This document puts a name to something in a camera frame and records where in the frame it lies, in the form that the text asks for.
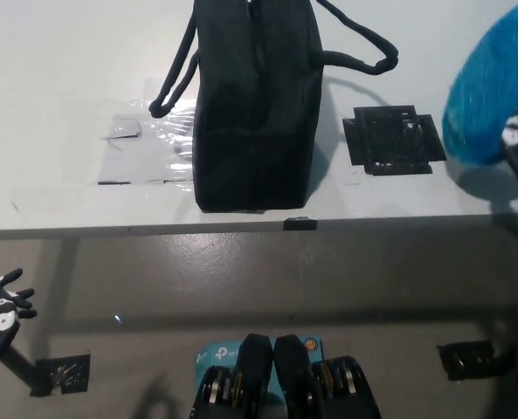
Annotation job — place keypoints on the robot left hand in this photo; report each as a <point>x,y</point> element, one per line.
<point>5,305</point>

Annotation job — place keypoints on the blue plastic-wrapped plate stack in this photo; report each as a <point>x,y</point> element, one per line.
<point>481,96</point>

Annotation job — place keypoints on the black tape patch on desk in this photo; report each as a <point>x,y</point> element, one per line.
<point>394,139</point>

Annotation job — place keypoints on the black fabric bag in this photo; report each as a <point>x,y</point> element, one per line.
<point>254,144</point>

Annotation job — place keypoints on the black floor tape patch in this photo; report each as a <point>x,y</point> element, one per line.
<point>466,360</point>
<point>66,373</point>

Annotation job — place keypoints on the teal tp-link box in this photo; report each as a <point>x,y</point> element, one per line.
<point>219,353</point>

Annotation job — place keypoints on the clear plastic film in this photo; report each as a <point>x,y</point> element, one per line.
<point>175,120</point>

